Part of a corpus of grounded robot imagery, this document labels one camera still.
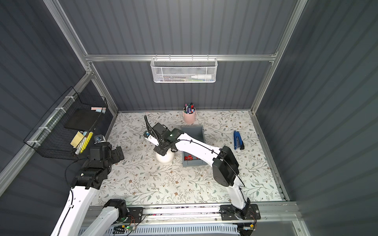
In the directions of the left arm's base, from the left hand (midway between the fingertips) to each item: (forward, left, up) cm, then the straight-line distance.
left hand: (108, 152), depth 72 cm
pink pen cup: (+38, -40, -11) cm, 56 cm away
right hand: (+6, -23, -7) cm, 24 cm away
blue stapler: (+18, -74, -20) cm, 79 cm away
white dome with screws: (+4, -26, -17) cm, 31 cm away
